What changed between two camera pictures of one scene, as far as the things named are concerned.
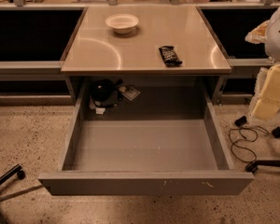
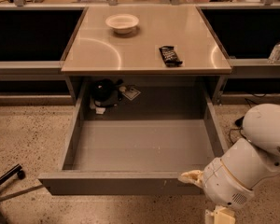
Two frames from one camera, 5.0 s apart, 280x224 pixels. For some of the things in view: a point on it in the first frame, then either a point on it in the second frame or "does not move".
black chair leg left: [15, 171] does not move
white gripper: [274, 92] -> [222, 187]
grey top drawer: [144, 157] does not move
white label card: [131, 93] does not move
